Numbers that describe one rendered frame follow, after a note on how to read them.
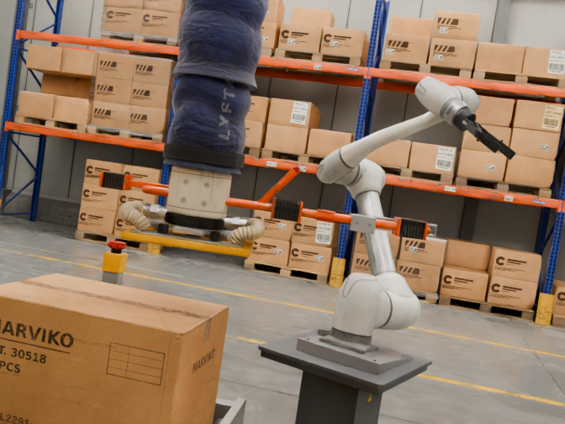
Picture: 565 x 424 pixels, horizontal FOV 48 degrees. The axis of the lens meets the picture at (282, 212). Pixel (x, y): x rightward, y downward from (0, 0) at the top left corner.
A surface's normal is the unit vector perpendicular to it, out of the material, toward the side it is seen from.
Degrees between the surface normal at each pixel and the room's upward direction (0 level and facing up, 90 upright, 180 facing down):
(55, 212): 90
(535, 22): 90
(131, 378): 90
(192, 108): 77
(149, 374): 90
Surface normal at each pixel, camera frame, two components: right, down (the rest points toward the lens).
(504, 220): -0.22, 0.02
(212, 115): 0.34, -0.18
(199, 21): -0.41, -0.27
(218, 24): 0.02, -0.12
